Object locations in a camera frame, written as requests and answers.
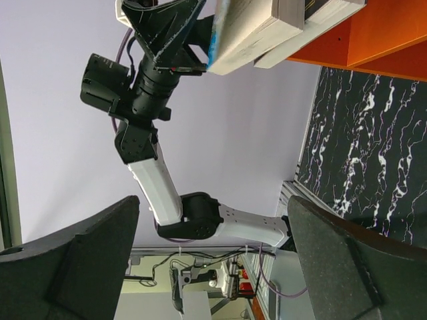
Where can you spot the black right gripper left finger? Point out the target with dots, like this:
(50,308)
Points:
(74,273)

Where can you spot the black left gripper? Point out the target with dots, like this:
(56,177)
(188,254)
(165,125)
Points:
(167,33)

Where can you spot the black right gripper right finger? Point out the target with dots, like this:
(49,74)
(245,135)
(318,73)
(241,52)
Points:
(354,273)

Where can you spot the blue 26-Storey Treehouse book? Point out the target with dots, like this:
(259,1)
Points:
(244,30)

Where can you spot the dark Tale of Two Cities book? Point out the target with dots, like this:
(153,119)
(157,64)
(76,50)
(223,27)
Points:
(320,17)

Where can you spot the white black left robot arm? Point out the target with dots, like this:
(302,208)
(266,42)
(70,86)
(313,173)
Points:
(137,95)

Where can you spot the orange wooden shelf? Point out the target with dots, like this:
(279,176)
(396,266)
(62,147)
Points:
(385,37)

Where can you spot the aluminium front rail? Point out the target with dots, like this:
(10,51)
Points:
(291,188)

